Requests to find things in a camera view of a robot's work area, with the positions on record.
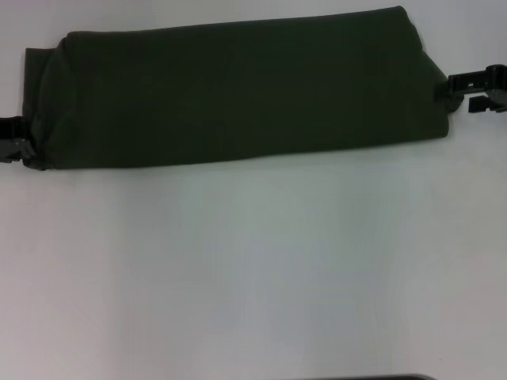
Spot dark flat strip grey rim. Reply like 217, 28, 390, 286
348, 373, 437, 380

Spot dark green FREE t-shirt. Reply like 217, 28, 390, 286
21, 5, 465, 173

